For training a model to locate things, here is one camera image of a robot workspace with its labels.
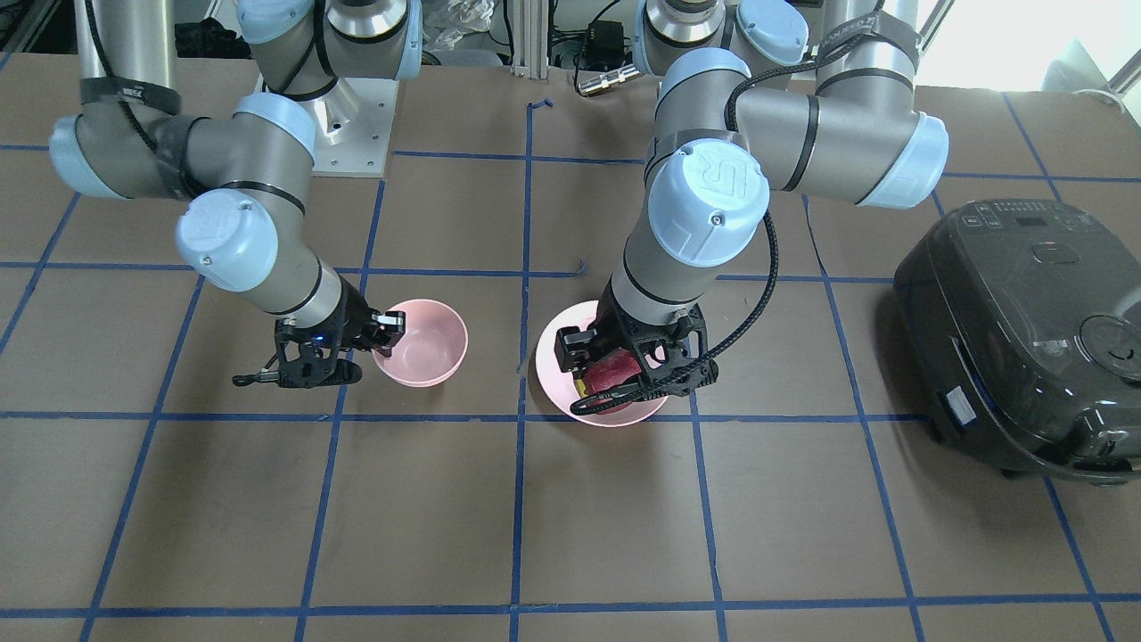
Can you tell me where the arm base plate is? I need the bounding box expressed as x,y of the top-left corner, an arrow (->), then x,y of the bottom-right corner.
299,72 -> 400,178

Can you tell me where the black rice cooker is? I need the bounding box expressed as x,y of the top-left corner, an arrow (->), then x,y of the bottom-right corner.
893,200 -> 1140,485

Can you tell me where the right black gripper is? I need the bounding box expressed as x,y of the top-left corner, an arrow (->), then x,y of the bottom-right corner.
233,285 -> 406,389

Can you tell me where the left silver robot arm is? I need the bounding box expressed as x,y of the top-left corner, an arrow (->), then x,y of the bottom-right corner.
555,1 -> 949,417

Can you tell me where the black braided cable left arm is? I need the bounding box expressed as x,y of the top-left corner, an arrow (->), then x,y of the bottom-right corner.
569,0 -> 885,417

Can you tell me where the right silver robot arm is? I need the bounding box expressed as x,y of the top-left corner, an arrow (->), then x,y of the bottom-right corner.
49,1 -> 423,389

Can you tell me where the red apple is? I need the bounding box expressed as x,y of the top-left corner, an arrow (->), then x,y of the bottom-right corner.
576,349 -> 641,399

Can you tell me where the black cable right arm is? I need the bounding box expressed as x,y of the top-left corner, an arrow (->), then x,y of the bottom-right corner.
86,0 -> 207,200

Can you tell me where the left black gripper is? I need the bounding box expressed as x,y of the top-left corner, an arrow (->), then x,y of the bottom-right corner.
555,284 -> 718,398

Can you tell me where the silver metal connector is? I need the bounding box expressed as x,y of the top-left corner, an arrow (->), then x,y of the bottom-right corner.
575,64 -> 644,97

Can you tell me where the aluminium frame post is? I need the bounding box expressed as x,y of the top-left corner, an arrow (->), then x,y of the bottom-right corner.
505,1 -> 550,81

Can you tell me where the large pink plate bowl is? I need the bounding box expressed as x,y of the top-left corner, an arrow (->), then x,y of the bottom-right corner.
535,300 -> 671,428

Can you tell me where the small pink bowl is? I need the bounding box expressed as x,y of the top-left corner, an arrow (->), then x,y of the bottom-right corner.
372,298 -> 469,389

